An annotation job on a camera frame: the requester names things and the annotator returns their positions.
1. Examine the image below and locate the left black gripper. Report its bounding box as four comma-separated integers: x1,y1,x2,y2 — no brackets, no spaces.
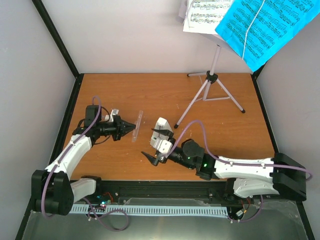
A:
97,114,136,141

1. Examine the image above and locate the clear plastic metronome cover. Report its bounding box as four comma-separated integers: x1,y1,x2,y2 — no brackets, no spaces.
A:
131,110,144,143

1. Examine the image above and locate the white metronome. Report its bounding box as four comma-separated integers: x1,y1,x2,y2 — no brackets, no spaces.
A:
150,117,173,150

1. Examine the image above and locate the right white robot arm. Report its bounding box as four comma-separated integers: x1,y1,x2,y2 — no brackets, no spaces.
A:
143,129,307,202

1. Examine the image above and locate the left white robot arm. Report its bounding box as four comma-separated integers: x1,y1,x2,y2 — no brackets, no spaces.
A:
30,104,136,218

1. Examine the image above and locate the white sheet music page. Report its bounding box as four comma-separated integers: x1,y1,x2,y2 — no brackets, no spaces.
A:
178,0,234,35

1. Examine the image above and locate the blue sheet music page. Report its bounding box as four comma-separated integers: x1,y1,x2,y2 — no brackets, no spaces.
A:
215,0,320,72

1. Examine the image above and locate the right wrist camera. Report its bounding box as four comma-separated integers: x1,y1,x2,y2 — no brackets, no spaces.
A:
156,139,174,155

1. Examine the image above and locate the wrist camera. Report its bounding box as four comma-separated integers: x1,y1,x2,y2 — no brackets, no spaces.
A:
104,108,119,123
156,139,174,155

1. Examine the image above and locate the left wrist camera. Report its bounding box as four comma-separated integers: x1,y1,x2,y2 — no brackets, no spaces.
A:
104,108,119,123

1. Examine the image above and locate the black aluminium frame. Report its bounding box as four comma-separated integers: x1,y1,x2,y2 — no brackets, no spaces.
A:
1,0,320,240

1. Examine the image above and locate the light blue cable duct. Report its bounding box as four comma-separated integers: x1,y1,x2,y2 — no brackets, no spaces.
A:
69,202,229,219

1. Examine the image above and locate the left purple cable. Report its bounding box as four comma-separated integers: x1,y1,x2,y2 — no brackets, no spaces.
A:
40,95,129,231

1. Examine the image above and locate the purple cable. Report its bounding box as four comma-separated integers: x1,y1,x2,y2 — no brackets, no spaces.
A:
172,119,313,223
40,95,129,231

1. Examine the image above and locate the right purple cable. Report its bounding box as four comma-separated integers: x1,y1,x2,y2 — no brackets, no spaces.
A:
172,119,313,223

